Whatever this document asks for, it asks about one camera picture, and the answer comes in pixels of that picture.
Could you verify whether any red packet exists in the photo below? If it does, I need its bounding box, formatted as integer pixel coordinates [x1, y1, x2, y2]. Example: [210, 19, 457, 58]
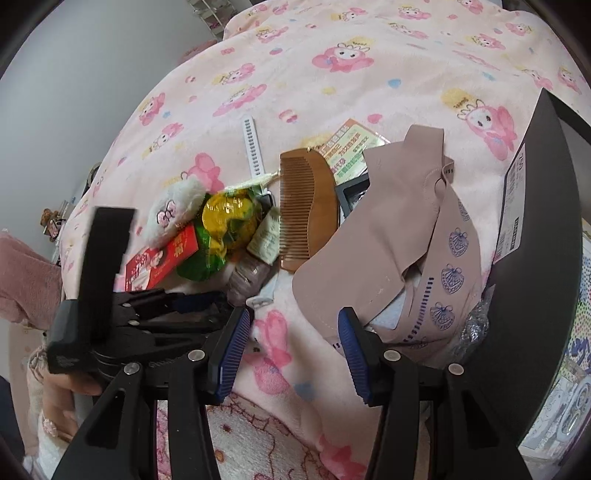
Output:
[124, 225, 198, 292]

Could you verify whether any green yellow snack bag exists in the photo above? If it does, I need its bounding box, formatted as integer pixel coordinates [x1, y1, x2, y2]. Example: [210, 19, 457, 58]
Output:
[176, 186, 263, 282]

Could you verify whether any cartoon bead art pack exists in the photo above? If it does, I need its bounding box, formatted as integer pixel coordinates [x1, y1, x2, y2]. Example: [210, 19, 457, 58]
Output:
[519, 241, 590, 479]

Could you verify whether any person left hand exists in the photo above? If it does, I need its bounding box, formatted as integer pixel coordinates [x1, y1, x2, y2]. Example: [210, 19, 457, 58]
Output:
[41, 369, 102, 442]

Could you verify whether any small brown bottle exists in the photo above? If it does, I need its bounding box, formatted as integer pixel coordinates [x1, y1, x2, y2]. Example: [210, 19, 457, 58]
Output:
[226, 207, 280, 310]

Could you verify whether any white pink kitty blanket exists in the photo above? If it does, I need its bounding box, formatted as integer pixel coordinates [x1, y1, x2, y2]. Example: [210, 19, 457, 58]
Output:
[206, 394, 367, 479]

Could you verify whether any beige pink garment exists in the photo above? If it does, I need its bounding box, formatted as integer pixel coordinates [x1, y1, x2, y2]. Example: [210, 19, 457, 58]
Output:
[293, 125, 483, 362]

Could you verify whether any black storage box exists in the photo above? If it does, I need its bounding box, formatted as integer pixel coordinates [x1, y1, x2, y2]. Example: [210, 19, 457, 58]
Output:
[466, 91, 590, 479]

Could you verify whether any wooden comb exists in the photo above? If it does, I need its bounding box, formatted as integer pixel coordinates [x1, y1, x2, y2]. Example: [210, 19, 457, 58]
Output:
[280, 148, 339, 273]

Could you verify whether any orange green leaflet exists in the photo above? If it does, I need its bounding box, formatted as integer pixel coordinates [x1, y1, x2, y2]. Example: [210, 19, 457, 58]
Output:
[320, 119, 389, 186]

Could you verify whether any white plush keychain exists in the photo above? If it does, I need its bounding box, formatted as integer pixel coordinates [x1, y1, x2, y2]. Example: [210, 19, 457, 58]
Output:
[142, 176, 206, 249]

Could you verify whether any small black frame box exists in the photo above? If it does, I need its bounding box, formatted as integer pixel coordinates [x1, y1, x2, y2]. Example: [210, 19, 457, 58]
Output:
[335, 173, 370, 218]

